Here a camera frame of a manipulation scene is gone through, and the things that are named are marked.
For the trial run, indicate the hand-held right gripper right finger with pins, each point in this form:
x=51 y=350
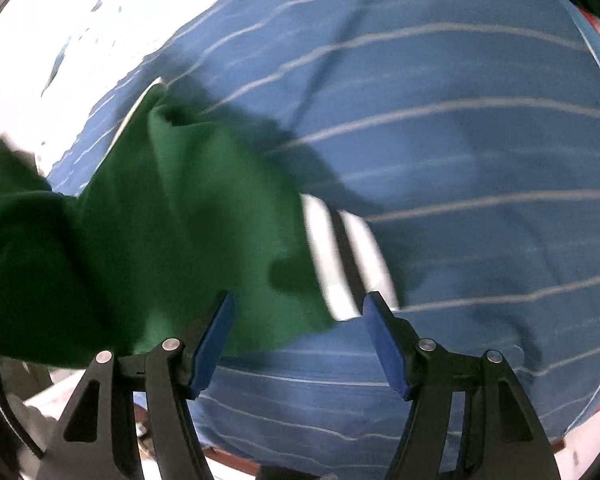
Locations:
x=385 y=345

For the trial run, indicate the blue striped plaid bed quilt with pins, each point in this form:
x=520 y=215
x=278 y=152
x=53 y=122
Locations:
x=455 y=160

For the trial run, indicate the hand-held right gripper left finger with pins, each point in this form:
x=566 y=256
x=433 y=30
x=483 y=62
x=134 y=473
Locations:
x=212 y=345

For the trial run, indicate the green varsity jacket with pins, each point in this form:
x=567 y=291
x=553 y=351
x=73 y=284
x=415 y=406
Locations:
x=170 y=240

